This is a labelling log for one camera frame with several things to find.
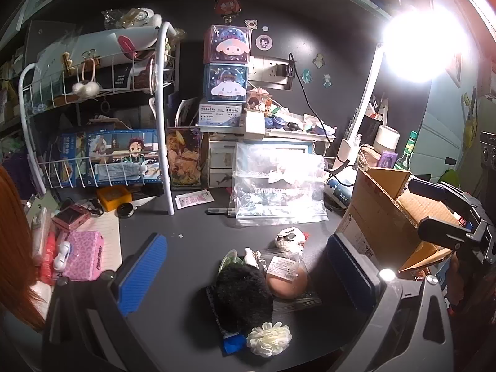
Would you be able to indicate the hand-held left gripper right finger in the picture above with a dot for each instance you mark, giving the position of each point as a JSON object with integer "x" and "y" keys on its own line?
{"x": 348, "y": 275}

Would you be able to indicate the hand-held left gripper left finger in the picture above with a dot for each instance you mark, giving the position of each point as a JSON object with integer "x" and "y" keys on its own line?
{"x": 143, "y": 271}

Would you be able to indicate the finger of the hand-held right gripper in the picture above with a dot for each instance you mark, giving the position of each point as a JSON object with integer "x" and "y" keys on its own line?
{"x": 434, "y": 190}
{"x": 441, "y": 232}

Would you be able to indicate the brown cardboard box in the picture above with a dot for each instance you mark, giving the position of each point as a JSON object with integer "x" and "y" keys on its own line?
{"x": 368, "y": 217}

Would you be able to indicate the fluffy pompom hair clip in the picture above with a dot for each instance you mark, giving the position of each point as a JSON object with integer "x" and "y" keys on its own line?
{"x": 290, "y": 239}

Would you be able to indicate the green bottle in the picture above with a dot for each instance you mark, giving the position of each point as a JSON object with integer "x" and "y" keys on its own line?
{"x": 409, "y": 151}

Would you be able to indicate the purple small box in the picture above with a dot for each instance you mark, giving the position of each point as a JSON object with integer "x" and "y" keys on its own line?
{"x": 388, "y": 159}

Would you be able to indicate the pink leopard print box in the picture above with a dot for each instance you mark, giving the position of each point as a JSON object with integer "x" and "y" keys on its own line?
{"x": 83, "y": 255}

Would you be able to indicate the beige puff in packet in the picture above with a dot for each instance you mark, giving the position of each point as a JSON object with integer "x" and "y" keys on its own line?
{"x": 286, "y": 285}

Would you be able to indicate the black round cap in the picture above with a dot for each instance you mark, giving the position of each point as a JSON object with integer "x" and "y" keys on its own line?
{"x": 126, "y": 210}

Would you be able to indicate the white cylinder container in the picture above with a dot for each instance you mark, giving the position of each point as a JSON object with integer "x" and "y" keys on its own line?
{"x": 387, "y": 139}

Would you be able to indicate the yellow box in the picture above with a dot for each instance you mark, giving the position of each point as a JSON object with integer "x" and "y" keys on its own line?
{"x": 113, "y": 197}

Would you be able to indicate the white earbud gadget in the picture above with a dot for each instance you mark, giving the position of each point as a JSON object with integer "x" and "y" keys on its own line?
{"x": 63, "y": 256}

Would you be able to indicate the green leaf accessory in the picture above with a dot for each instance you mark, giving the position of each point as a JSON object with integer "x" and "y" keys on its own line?
{"x": 228, "y": 260}

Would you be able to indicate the small pink sachet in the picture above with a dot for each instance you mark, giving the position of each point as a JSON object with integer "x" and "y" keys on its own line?
{"x": 193, "y": 199}

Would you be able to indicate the black pen holder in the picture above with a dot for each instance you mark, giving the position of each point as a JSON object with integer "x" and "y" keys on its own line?
{"x": 370, "y": 124}

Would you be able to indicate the red tube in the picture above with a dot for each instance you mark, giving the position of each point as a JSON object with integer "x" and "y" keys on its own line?
{"x": 48, "y": 255}

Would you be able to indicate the small white bow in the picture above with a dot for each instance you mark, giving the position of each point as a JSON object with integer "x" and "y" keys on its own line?
{"x": 252, "y": 257}

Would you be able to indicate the black pen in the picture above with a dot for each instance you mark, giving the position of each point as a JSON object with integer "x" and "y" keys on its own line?
{"x": 221, "y": 211}

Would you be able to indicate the white flower hair clip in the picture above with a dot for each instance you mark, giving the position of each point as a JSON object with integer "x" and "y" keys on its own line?
{"x": 269, "y": 339}

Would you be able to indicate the black fluffy hair accessory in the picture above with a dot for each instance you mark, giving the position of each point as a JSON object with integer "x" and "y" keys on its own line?
{"x": 242, "y": 298}

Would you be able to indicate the clear zip bag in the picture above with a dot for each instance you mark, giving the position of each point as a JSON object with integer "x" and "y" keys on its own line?
{"x": 279, "y": 193}

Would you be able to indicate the blue packet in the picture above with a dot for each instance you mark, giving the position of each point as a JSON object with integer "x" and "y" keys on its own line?
{"x": 232, "y": 344}

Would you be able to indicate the white desk lamp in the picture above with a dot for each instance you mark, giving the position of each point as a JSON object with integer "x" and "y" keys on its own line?
{"x": 366, "y": 97}

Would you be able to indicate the anime printed box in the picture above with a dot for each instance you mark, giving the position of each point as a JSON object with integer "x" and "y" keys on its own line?
{"x": 120, "y": 157}

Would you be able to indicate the snack bag orange purple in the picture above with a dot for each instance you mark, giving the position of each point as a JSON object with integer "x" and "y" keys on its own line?
{"x": 184, "y": 159}

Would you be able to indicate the person's orange hair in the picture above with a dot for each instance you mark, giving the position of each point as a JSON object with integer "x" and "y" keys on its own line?
{"x": 15, "y": 248}

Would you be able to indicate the white mini drawers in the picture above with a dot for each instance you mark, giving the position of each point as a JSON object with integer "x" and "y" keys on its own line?
{"x": 223, "y": 162}

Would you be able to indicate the white shelf riser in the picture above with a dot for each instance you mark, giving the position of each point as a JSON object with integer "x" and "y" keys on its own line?
{"x": 294, "y": 135}

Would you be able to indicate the white blue printed box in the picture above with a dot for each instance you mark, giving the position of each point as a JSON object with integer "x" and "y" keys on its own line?
{"x": 221, "y": 114}

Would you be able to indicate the small white box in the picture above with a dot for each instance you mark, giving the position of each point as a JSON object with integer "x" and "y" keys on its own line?
{"x": 254, "y": 122}

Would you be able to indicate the anime figurines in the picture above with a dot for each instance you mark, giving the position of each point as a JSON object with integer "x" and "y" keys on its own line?
{"x": 259, "y": 102}

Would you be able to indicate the blue cartoon storage box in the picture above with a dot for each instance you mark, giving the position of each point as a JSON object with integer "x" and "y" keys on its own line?
{"x": 226, "y": 81}

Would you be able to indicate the round portrait sticker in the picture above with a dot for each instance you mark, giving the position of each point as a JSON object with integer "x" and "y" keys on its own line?
{"x": 264, "y": 42}

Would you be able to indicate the white bag pink mark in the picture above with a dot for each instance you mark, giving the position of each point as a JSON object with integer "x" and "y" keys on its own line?
{"x": 100, "y": 42}

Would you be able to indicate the pink cartoon storage box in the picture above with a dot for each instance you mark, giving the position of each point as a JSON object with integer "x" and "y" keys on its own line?
{"x": 226, "y": 44}

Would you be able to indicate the red figure on spring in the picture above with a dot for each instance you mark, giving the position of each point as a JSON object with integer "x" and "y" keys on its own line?
{"x": 228, "y": 6}

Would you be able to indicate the pink camera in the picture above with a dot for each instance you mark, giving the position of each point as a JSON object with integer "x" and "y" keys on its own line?
{"x": 71, "y": 217}

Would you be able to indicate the wall power outlet panel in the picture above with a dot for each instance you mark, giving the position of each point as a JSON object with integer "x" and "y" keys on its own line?
{"x": 267, "y": 71}

